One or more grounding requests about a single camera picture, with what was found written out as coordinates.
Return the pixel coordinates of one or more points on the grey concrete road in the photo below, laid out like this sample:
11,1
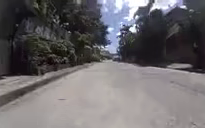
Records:
116,96

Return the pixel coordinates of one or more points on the pale concrete pavement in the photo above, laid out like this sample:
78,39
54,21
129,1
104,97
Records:
10,87

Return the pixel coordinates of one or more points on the green bushes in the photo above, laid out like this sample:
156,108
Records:
50,50

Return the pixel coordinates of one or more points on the grey concrete wall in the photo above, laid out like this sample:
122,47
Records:
0,56

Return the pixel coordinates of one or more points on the concrete kerb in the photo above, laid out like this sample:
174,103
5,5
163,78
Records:
180,66

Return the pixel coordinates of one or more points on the building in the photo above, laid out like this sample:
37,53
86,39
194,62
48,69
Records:
180,43

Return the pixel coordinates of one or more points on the tall dark trees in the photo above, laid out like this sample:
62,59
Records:
150,40

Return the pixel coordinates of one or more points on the leafy trees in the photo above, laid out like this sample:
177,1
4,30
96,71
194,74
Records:
83,20

